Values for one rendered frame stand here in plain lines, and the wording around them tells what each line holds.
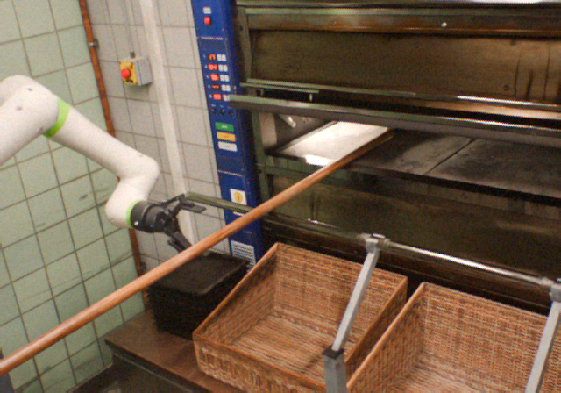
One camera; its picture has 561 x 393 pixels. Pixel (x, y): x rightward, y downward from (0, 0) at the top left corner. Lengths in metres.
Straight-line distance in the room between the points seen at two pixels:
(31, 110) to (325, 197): 1.05
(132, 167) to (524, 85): 1.13
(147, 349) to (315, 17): 1.30
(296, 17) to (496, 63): 0.66
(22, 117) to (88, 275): 1.51
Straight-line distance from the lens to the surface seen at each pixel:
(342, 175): 2.31
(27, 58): 2.94
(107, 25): 2.98
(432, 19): 2.00
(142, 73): 2.80
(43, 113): 1.85
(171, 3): 2.65
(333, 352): 1.80
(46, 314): 3.18
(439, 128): 1.89
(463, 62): 1.98
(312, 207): 2.45
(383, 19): 2.07
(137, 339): 2.70
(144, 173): 2.16
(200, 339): 2.35
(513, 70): 1.93
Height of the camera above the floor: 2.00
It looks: 22 degrees down
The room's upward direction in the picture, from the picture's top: 7 degrees counter-clockwise
